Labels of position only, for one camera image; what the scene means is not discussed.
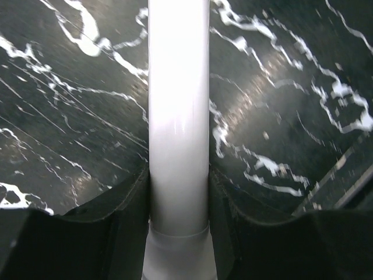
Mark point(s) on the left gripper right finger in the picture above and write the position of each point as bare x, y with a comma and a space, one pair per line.
252, 240

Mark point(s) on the white microphone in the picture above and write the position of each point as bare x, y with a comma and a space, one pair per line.
179, 244

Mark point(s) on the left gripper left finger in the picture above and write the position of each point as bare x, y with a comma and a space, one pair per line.
102, 239

